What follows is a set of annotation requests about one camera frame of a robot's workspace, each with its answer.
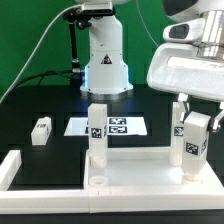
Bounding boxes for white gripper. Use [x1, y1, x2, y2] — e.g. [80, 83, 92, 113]
[147, 43, 224, 133]

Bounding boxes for white desk top tray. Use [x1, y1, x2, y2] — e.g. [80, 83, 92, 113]
[82, 145, 206, 194]

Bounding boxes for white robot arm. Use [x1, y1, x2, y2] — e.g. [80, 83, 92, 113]
[75, 0, 224, 103]

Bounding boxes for fiducial marker sheet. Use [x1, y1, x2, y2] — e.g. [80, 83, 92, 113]
[64, 117, 147, 136]

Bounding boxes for black cables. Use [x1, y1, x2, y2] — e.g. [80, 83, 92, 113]
[6, 69, 74, 96]

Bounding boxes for grey camera on stand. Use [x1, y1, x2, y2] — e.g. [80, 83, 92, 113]
[81, 2, 114, 16]

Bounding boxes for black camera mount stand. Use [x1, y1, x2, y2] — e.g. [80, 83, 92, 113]
[63, 9, 91, 89]

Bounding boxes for white cable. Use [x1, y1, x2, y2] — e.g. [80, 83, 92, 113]
[0, 3, 84, 104]

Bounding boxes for white U-shaped frame fence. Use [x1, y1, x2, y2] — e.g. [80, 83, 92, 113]
[0, 150, 224, 214]

